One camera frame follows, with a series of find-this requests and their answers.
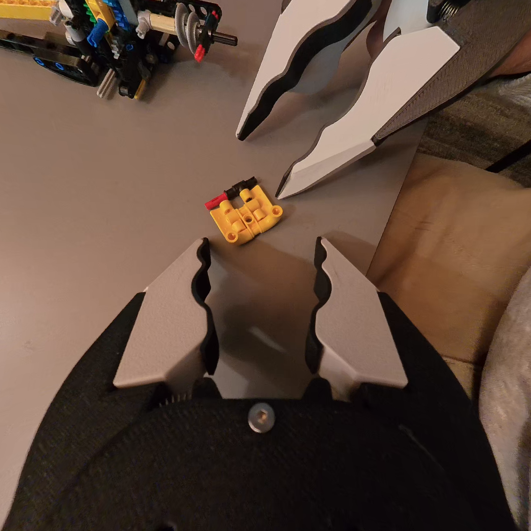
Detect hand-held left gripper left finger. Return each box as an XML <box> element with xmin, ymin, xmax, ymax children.
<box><xmin>113</xmin><ymin>238</ymin><xmax>220</xmax><ymax>397</ymax></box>

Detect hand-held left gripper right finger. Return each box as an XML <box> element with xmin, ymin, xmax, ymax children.
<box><xmin>306</xmin><ymin>236</ymin><xmax>408</xmax><ymax>402</ymax></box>

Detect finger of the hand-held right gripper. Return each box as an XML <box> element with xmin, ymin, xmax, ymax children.
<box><xmin>275</xmin><ymin>0</ymin><xmax>462</xmax><ymax>201</ymax></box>
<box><xmin>236</xmin><ymin>0</ymin><xmax>378</xmax><ymax>142</ymax></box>

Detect small yellow lego piece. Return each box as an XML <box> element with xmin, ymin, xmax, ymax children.
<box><xmin>204</xmin><ymin>177</ymin><xmax>284</xmax><ymax>244</ymax></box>

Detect person's right forearm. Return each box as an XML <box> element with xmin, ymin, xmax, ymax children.
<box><xmin>487</xmin><ymin>41</ymin><xmax>531</xmax><ymax>81</ymax></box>

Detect large multicoloured lego assembly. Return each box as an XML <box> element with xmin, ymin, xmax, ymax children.
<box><xmin>0</xmin><ymin>0</ymin><xmax>238</xmax><ymax>100</ymax></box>

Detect grey striped fabric cushion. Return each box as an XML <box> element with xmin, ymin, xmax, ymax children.
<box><xmin>417</xmin><ymin>77</ymin><xmax>531</xmax><ymax>187</ymax></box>

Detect person's tan trousers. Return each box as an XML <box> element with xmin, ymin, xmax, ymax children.
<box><xmin>367</xmin><ymin>151</ymin><xmax>531</xmax><ymax>399</ymax></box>

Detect grey fleece cloth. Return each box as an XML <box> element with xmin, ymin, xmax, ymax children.
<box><xmin>477</xmin><ymin>265</ymin><xmax>531</xmax><ymax>531</ymax></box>

